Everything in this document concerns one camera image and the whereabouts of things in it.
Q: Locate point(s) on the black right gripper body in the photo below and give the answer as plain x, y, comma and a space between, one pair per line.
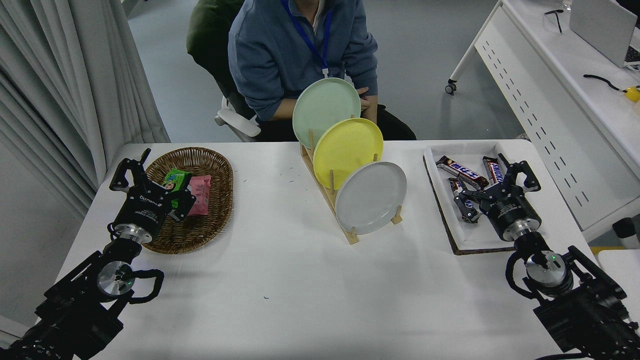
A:
510, 210

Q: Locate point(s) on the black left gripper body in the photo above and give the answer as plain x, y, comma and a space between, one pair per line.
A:
145, 207

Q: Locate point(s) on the gray plate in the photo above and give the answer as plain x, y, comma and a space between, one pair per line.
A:
371, 197

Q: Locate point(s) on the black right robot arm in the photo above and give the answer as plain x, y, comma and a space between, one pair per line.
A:
585, 310

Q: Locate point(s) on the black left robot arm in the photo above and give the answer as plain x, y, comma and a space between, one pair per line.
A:
75, 310

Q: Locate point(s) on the wooden plate rack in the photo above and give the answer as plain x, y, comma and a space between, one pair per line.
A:
353, 237

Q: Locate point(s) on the yellow plate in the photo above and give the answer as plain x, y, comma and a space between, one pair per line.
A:
345, 150

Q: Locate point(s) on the pale green plate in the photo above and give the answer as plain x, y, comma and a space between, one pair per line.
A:
322, 107

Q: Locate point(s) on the person's hand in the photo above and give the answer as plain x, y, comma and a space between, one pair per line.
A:
369, 102

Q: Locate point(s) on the pink snack packet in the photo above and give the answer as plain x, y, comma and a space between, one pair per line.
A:
200, 197

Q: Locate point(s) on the brown chocolate snack bar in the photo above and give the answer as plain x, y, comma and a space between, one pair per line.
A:
456, 186
494, 170
460, 171

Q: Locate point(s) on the green snack packet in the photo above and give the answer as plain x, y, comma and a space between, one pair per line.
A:
176, 177

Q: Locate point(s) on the white tray with cork base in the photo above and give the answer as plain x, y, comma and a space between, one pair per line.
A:
445, 200

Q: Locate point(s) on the brown wicker basket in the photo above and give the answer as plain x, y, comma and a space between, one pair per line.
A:
215, 165

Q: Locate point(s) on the white office chair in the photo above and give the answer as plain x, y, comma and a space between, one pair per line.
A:
239, 121

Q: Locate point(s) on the white perforated desk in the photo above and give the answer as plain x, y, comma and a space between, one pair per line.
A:
550, 75

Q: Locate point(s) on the pale gray curtain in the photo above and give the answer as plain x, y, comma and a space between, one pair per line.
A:
50, 75

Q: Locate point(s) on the small yellow object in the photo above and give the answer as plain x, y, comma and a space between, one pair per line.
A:
633, 94

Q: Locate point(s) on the dark green jacket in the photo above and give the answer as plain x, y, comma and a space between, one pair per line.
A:
210, 35

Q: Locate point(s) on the black eyeglasses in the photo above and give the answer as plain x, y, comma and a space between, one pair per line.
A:
553, 11

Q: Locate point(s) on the silver laptop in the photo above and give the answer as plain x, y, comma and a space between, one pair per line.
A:
600, 25

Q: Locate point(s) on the person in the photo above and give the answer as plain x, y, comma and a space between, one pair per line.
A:
270, 50

